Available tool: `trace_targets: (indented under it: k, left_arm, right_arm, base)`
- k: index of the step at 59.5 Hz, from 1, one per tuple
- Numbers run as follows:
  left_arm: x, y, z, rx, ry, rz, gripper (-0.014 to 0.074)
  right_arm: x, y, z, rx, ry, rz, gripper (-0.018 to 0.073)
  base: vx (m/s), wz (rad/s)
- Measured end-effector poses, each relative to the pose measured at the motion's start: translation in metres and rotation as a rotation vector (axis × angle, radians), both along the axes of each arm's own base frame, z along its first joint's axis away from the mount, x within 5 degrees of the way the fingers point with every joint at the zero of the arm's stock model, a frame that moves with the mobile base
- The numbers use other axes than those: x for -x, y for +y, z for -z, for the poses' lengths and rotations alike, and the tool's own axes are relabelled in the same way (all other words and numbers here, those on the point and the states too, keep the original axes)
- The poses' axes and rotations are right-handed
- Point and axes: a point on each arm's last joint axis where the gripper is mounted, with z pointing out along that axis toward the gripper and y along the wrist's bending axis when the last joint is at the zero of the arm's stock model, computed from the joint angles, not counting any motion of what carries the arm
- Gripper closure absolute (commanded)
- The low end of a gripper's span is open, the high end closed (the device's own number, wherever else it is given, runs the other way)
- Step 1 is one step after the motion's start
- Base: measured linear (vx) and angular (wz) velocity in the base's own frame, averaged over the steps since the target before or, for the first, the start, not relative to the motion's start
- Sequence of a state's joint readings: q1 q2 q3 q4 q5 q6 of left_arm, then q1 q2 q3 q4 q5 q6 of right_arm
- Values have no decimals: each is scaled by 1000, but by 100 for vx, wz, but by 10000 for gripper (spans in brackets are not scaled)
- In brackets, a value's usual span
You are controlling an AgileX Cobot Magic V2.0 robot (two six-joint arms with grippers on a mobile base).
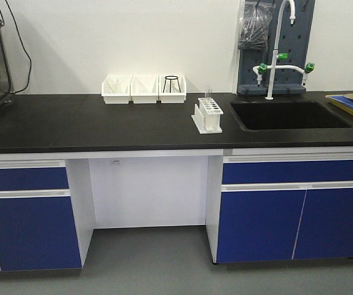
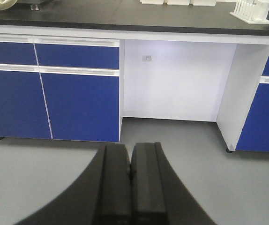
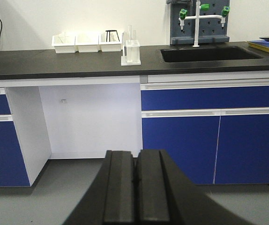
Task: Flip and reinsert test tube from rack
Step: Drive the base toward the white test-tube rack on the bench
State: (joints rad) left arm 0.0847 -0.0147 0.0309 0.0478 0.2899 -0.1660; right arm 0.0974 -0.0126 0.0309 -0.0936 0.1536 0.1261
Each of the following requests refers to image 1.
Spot clear glass test tube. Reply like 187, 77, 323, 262
205, 85, 212, 101

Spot white test tube rack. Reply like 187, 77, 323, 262
191, 98, 223, 134

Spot white right storage bin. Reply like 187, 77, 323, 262
158, 75, 187, 103

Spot white storage bin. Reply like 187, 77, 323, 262
158, 75, 187, 103
130, 75, 159, 104
101, 74, 133, 104

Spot white middle storage bin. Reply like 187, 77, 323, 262
130, 75, 159, 104

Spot black metal tripod stand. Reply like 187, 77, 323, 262
162, 75, 181, 93

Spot white left storage bin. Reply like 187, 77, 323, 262
101, 74, 133, 104

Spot white gooseneck lab faucet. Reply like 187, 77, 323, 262
252, 0, 315, 100

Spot black lab sink basin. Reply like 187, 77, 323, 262
230, 101, 353, 132

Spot plastic bag of pegs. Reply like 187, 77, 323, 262
238, 1, 276, 52

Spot grey blue drying pegboard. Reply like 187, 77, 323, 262
237, 1, 315, 95

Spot blue tray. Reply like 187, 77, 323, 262
331, 95, 353, 111

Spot blue far right cabinet door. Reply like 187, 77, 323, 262
294, 188, 353, 259

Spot blue right drawer front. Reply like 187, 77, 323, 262
222, 160, 353, 184

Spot blue drawer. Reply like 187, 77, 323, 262
0, 167, 69, 191
222, 160, 353, 184

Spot blue left cabinet door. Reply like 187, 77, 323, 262
0, 197, 82, 271

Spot blue left drawer front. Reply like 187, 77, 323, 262
0, 167, 69, 191

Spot black hanging cable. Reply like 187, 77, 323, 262
2, 0, 32, 94

